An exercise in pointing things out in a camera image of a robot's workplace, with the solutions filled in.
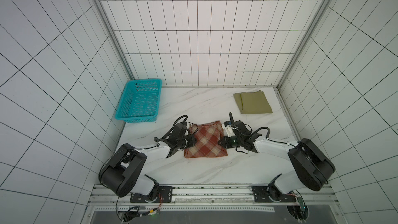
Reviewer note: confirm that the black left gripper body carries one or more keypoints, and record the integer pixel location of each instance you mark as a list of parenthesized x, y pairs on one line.
[(188, 138)]

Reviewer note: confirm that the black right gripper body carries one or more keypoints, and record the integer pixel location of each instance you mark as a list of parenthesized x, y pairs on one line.
[(225, 137)]

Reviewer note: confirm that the red plaid skirt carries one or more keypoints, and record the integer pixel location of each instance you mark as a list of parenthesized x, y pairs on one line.
[(207, 136)]

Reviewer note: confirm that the olive green skirt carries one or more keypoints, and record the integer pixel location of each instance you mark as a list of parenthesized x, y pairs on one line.
[(250, 103)]

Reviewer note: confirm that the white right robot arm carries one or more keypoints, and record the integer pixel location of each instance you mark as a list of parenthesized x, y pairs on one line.
[(312, 169)]

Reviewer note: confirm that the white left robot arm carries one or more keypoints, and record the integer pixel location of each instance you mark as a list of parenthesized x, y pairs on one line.
[(124, 172)]

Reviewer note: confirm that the teal plastic basket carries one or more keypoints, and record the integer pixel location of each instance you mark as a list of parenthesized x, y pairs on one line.
[(140, 101)]

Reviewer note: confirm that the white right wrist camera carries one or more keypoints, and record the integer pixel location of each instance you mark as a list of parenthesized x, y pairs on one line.
[(228, 130)]

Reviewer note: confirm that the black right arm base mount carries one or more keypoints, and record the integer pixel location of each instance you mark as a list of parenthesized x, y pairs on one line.
[(270, 194)]

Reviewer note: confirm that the electronics board with wires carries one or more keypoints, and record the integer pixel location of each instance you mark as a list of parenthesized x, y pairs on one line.
[(133, 212)]

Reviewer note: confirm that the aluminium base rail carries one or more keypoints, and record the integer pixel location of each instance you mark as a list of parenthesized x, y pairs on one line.
[(221, 197)]

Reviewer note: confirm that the aluminium corner post left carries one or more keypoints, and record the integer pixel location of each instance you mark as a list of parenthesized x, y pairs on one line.
[(110, 31)]

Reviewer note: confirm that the aluminium corner post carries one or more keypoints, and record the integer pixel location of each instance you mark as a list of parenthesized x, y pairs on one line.
[(110, 31), (304, 40)]

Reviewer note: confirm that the aluminium corner post right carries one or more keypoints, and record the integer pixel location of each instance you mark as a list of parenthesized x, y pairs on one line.
[(304, 40)]

